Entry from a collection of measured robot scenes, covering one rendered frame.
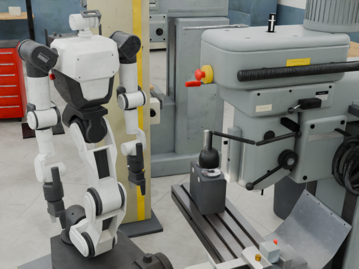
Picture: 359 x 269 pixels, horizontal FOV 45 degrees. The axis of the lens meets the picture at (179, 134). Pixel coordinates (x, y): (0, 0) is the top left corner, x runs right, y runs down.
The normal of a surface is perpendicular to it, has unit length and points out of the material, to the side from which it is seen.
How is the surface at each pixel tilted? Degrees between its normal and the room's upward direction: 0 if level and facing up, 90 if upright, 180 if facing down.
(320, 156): 90
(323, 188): 90
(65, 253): 0
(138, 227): 0
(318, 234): 64
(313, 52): 90
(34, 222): 0
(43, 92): 89
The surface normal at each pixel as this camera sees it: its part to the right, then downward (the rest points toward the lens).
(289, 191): -0.61, 0.36
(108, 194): 0.56, -0.08
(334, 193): -0.94, 0.12
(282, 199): -0.77, 0.29
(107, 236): 0.32, -0.64
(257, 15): 0.35, 0.37
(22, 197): 0.02, -0.92
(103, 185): 0.60, 0.15
